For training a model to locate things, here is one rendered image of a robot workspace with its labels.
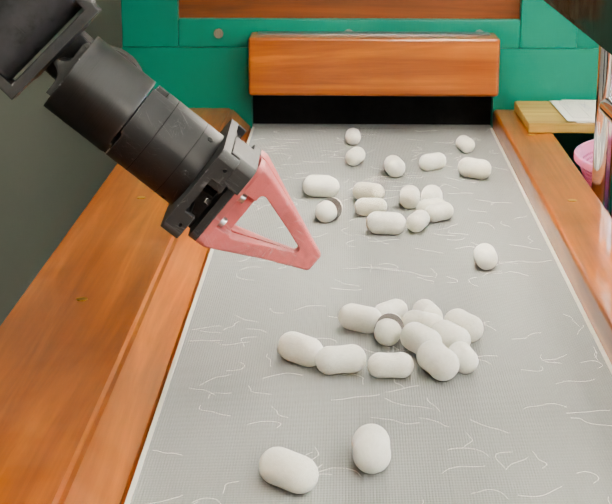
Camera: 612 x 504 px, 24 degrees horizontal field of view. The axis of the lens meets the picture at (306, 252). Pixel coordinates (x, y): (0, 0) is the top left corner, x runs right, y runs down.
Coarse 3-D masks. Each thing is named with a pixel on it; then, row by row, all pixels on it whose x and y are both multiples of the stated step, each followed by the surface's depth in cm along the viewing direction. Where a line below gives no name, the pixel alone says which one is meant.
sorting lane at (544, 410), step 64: (256, 128) 182; (320, 128) 182; (448, 192) 148; (512, 192) 148; (320, 256) 125; (384, 256) 125; (448, 256) 125; (512, 256) 125; (192, 320) 109; (256, 320) 109; (320, 320) 109; (512, 320) 109; (576, 320) 109; (192, 384) 96; (256, 384) 96; (320, 384) 96; (384, 384) 96; (448, 384) 96; (512, 384) 96; (576, 384) 96; (192, 448) 86; (256, 448) 86; (320, 448) 86; (448, 448) 86; (512, 448) 86; (576, 448) 86
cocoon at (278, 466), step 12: (264, 456) 80; (276, 456) 80; (288, 456) 79; (300, 456) 79; (264, 468) 80; (276, 468) 79; (288, 468) 79; (300, 468) 79; (312, 468) 79; (276, 480) 79; (288, 480) 79; (300, 480) 79; (312, 480) 79; (300, 492) 79
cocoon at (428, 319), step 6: (408, 312) 105; (414, 312) 105; (420, 312) 104; (426, 312) 104; (402, 318) 105; (408, 318) 104; (414, 318) 104; (420, 318) 104; (426, 318) 104; (432, 318) 104; (438, 318) 104; (426, 324) 104; (432, 324) 103
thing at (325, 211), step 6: (336, 198) 138; (318, 204) 136; (324, 204) 136; (330, 204) 136; (318, 210) 136; (324, 210) 135; (330, 210) 136; (336, 210) 136; (342, 210) 138; (318, 216) 136; (324, 216) 136; (330, 216) 136; (324, 222) 136
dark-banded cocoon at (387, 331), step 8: (384, 320) 103; (392, 320) 103; (376, 328) 103; (384, 328) 102; (392, 328) 102; (400, 328) 103; (376, 336) 103; (384, 336) 102; (392, 336) 102; (384, 344) 103; (392, 344) 103
